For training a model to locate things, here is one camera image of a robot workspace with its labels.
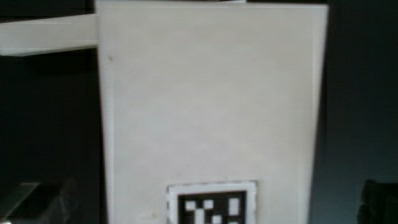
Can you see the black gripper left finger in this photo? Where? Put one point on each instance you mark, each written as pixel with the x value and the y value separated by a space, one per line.
pixel 39 203

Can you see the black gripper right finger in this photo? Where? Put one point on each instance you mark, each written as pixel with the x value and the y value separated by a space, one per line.
pixel 378 203

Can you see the white cabinet top block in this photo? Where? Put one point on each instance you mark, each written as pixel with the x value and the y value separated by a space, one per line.
pixel 209 72

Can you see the white U-shaped fence frame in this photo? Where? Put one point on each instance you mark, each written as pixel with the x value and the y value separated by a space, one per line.
pixel 48 35

